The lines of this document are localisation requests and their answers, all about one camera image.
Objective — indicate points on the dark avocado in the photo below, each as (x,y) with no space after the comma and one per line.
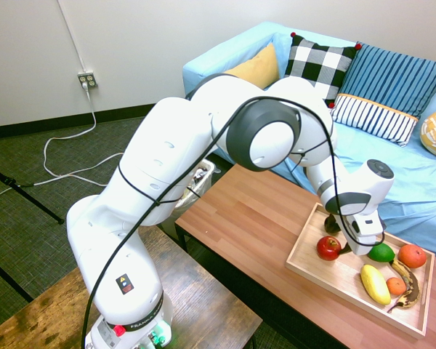
(333,229)

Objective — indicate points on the dark rustic wooden table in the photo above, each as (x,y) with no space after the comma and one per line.
(210,301)

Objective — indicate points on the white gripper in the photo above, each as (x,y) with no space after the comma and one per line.
(367,236)

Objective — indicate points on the reddish wooden coffee table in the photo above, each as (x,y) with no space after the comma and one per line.
(240,218)

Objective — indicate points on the red apple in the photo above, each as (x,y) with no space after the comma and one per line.
(327,249)

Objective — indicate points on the overripe spotted banana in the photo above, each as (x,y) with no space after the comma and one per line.
(410,287)

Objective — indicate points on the black white checkered pillow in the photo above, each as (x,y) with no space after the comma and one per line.
(319,65)

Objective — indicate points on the blue striped pillow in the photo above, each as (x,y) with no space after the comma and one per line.
(392,80)

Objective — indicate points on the light wooden tray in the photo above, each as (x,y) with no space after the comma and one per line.
(330,270)

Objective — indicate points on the white trash bin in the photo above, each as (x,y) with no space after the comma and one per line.
(205,181)

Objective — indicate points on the white navy striped pillow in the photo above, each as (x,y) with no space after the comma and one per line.
(374,118)

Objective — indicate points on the wall power outlet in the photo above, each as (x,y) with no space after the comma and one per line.
(91,78)

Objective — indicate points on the large orange fruit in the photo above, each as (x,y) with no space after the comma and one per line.
(412,256)

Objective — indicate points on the light blue sofa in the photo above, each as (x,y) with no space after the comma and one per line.
(403,167)

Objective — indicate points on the black tripod stand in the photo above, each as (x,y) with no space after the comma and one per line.
(32,200)

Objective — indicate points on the small orange fruit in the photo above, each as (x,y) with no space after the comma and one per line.
(396,286)

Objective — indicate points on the mustard yellow pillow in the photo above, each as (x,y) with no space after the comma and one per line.
(258,69)

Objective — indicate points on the green lime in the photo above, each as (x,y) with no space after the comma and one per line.
(384,254)

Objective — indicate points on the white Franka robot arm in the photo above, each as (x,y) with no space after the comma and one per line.
(131,236)

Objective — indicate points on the yellow mango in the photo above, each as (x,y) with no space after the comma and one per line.
(375,284)

